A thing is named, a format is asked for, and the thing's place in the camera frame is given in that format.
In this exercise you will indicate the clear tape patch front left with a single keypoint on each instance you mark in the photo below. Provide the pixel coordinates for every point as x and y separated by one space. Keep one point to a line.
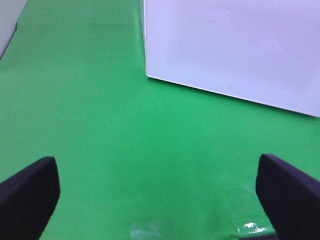
152 230

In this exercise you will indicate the white microwave door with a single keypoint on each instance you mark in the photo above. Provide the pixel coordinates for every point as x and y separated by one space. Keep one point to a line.
264 51

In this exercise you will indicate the clear tape patch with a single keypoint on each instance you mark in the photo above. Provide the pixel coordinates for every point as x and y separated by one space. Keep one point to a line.
152 230
247 214

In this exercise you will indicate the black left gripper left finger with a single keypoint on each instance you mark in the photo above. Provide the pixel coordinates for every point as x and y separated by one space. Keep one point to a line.
28 200

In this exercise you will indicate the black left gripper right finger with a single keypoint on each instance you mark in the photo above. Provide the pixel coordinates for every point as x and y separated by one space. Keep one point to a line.
289 197

